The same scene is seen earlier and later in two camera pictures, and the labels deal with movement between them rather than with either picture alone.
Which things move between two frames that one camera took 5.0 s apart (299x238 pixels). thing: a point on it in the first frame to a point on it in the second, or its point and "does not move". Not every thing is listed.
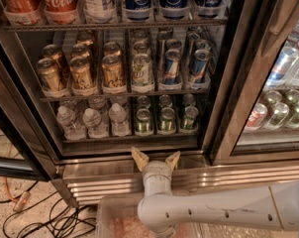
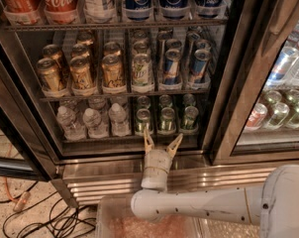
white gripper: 156,171 to 158,160
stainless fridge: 82,74 does not move
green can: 167,121 does not move
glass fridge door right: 260,111 does not move
